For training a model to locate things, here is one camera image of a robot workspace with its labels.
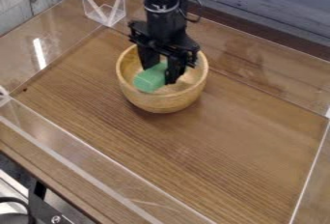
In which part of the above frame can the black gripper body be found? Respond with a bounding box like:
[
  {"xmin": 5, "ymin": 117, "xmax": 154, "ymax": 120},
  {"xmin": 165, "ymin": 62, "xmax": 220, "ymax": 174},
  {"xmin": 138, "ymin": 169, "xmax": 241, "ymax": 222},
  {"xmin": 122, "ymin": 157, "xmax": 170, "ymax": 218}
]
[{"xmin": 129, "ymin": 1, "xmax": 201, "ymax": 68}]

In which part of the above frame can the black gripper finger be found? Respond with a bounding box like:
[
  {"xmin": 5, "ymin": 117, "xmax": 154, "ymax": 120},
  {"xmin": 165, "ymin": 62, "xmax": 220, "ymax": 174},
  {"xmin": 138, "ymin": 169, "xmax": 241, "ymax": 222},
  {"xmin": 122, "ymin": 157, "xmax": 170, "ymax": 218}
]
[
  {"xmin": 138, "ymin": 45, "xmax": 161, "ymax": 70},
  {"xmin": 165, "ymin": 54, "xmax": 188, "ymax": 85}
]

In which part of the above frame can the green rectangular block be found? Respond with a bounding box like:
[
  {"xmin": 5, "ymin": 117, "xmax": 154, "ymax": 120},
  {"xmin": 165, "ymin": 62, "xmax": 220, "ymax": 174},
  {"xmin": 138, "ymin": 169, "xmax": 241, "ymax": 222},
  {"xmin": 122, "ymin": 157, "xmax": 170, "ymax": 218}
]
[{"xmin": 133, "ymin": 62, "xmax": 168, "ymax": 93}]

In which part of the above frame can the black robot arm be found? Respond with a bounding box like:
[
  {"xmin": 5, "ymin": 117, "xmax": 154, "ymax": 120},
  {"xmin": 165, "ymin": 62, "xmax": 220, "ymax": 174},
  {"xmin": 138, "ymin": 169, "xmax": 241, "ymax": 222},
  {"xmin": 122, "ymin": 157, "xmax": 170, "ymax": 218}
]
[{"xmin": 129, "ymin": 0, "xmax": 201, "ymax": 84}]

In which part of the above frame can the brown wooden bowl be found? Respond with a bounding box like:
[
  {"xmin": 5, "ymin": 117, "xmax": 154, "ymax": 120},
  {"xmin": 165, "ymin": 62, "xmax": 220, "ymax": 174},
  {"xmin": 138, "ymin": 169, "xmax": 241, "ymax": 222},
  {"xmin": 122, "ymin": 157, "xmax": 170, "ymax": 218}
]
[{"xmin": 117, "ymin": 45, "xmax": 209, "ymax": 114}]

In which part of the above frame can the clear acrylic front wall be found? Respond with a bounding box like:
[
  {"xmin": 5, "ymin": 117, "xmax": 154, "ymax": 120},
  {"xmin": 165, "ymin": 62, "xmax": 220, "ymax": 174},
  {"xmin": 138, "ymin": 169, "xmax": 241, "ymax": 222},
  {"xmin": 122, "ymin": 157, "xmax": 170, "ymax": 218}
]
[{"xmin": 0, "ymin": 97, "xmax": 216, "ymax": 224}]

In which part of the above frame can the black metal table bracket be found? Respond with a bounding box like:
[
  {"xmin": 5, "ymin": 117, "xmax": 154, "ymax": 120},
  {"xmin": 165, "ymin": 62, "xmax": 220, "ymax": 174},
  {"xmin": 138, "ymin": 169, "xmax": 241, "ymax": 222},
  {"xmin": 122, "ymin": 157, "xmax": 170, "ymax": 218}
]
[{"xmin": 29, "ymin": 181, "xmax": 75, "ymax": 224}]

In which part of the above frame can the black cable lower left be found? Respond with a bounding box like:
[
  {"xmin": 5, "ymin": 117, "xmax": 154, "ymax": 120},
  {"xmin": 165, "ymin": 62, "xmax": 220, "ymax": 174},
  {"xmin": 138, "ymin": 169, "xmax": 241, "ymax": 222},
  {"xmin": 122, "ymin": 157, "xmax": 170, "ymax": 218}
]
[{"xmin": 0, "ymin": 197, "xmax": 37, "ymax": 224}]

